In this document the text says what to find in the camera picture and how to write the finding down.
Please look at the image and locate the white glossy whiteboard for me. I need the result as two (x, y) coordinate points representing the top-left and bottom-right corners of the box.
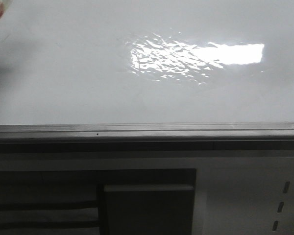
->
(0, 0), (294, 125)

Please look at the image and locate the dark grey square box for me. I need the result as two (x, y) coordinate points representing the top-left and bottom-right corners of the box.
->
(104, 184), (195, 235)

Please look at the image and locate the white perforated metal panel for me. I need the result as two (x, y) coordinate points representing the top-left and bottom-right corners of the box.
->
(193, 156), (294, 235)

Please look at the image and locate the dark slatted shelf rack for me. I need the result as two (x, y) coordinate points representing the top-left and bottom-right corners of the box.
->
(0, 168), (197, 235)

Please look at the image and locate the grey aluminium whiteboard frame rail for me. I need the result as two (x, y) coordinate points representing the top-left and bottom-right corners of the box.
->
(0, 122), (294, 153)

